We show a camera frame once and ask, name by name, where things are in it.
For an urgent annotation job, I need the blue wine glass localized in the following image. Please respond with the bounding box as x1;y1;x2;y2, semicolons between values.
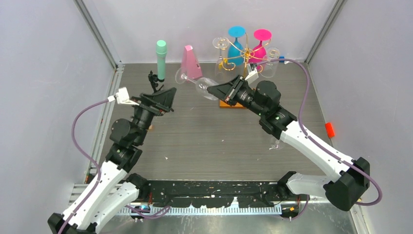
227;26;245;66

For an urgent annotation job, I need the red block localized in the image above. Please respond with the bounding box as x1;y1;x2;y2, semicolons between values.
325;122;336;138

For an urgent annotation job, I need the black base bar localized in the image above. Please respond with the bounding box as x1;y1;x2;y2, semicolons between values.
137;180;306;208

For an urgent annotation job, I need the black mini tripod stand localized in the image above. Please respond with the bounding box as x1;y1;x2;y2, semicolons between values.
148;70;164;94

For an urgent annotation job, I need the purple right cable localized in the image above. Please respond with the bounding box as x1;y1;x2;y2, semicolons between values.
251;58;384;206

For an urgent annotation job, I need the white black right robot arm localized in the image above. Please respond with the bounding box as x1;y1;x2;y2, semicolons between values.
207;76;370;211

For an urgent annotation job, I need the clear flute glass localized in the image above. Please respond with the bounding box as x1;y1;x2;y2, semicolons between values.
212;37;229;83

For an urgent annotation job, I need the clear ribbed tumbler glass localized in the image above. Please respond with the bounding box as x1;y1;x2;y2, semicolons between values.
259;47;281;78

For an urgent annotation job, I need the pink wine glass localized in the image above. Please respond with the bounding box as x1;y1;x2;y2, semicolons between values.
248;28;272;63

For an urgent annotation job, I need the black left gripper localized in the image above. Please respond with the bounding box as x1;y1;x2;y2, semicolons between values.
130;87;175;145

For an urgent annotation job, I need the purple cable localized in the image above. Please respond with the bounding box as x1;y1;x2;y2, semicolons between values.
251;58;384;206
57;98;172;234

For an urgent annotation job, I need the mint green microphone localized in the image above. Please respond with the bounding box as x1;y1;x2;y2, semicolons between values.
155;40;168;82

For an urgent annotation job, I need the pink metronome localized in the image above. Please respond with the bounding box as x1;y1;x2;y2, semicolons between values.
181;45;203;80

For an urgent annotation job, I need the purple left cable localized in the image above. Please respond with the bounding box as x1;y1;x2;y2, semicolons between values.
57;98;172;234

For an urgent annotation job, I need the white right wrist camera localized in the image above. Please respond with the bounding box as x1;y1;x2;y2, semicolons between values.
244;63;259;84

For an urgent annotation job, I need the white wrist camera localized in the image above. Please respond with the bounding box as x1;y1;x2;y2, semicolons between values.
107;87;139;106
244;63;259;84

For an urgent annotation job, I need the gold wire wine glass rack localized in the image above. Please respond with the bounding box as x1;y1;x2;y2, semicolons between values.
219;30;282;110

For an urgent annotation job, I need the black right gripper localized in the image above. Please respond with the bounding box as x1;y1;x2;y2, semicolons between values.
207;75;265;117

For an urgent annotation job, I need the clear wine glass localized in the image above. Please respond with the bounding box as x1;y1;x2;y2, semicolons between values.
175;68;218;101
269;139;284;150

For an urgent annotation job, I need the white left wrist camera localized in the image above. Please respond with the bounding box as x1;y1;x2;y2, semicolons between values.
107;87;139;106

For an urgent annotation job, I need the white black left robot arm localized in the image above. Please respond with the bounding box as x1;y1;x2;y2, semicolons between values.
47;87;177;234

